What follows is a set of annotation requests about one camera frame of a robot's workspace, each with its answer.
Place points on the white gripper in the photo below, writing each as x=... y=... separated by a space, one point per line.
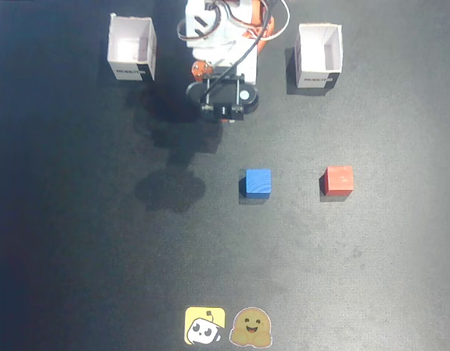
x=200 y=70

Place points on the blue cube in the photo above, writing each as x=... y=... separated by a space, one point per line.
x=257 y=183

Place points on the red cube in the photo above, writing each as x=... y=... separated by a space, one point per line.
x=337 y=181

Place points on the white cardboard box black label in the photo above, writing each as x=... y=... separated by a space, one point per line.
x=316 y=51
x=131 y=44

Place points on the yellow robot face sticker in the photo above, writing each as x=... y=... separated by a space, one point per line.
x=204 y=325

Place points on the hugging face emoji sticker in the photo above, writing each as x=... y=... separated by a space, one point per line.
x=251 y=327

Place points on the black oval wrist camera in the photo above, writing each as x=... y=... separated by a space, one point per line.
x=224 y=96

